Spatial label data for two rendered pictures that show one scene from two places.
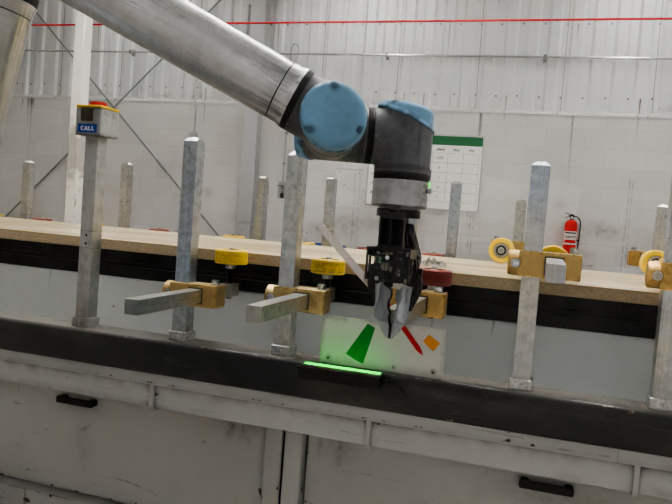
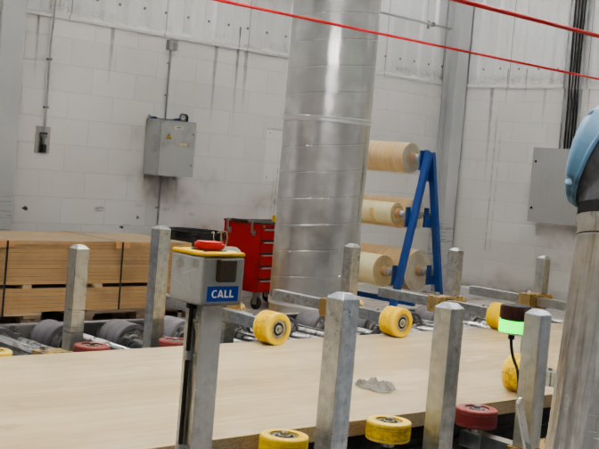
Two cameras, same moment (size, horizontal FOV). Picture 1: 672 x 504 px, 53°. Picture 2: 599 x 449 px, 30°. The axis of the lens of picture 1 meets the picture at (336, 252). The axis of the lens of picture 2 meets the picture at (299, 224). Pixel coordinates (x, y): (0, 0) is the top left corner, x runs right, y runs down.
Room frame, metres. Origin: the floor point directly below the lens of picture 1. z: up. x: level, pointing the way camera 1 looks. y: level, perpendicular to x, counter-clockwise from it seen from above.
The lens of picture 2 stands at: (0.77, 1.80, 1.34)
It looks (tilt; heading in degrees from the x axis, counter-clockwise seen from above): 3 degrees down; 300
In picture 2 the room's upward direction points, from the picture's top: 5 degrees clockwise
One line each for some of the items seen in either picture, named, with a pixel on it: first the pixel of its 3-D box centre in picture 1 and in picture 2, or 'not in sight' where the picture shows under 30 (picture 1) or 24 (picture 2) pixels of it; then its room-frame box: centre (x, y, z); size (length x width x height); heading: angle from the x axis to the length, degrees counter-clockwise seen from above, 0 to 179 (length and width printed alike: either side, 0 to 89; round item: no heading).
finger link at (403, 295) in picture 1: (399, 312); not in sight; (1.09, -0.11, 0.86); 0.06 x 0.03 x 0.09; 163
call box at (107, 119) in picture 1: (97, 123); (207, 278); (1.61, 0.58, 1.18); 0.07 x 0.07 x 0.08; 73
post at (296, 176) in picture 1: (290, 263); (437, 446); (1.46, 0.10, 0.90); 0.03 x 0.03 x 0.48; 73
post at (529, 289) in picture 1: (530, 285); not in sight; (1.32, -0.38, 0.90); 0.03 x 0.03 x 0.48; 73
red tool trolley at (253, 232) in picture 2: not in sight; (263, 262); (6.29, -7.12, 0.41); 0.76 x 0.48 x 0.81; 81
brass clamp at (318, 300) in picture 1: (297, 298); not in sight; (1.46, 0.08, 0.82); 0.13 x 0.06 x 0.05; 73
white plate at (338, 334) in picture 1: (381, 346); not in sight; (1.37, -0.11, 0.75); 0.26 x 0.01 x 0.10; 73
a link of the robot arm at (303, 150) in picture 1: (333, 131); not in sight; (1.09, 0.02, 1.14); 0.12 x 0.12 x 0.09; 3
